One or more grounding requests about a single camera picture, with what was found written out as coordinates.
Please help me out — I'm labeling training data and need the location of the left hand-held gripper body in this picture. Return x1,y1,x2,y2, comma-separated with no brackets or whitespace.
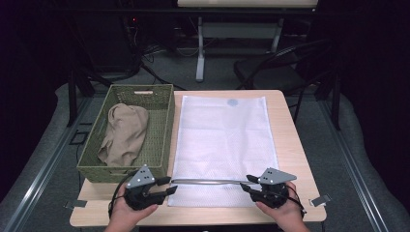
124,163,167,212

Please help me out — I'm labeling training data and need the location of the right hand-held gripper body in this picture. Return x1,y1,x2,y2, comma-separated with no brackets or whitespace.
252,167,298,209

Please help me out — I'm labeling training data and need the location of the white mesh laundry bag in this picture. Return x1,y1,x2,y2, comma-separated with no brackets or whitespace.
167,95,279,208

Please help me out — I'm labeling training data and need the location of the beige cloth garment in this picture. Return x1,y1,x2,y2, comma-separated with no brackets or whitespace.
96,102,150,168

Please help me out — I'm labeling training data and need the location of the green woven basket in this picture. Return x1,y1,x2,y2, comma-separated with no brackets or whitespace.
76,83,176,184

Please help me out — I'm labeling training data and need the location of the person's left hand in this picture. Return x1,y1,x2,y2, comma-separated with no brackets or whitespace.
107,185,159,230

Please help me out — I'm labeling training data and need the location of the person's right hand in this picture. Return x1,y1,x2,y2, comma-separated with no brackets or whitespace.
255,182,306,226

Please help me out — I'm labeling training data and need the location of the metal table clip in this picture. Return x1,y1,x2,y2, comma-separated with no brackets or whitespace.
308,193,332,208
63,199,88,209

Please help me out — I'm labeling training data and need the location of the black chair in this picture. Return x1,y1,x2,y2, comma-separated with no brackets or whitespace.
233,38,341,98

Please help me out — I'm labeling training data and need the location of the black metal stand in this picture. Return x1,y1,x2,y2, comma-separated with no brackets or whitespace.
66,47,112,128

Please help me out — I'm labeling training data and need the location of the white desk with metal legs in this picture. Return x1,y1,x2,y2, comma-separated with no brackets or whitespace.
177,0,319,83

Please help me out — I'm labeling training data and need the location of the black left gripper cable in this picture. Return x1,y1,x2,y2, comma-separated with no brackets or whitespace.
107,172,139,218

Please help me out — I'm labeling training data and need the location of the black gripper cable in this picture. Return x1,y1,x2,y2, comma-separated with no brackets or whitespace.
107,172,139,218
284,185,308,218

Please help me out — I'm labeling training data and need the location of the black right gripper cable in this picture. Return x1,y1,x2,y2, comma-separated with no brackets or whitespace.
284,185,308,218

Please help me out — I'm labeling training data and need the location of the aluminium floor rail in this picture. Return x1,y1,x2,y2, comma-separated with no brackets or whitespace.
3,96,95,232
318,100,390,232

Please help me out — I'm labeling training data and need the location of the bundle of floor cables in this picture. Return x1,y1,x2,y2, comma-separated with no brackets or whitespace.
129,18,196,91

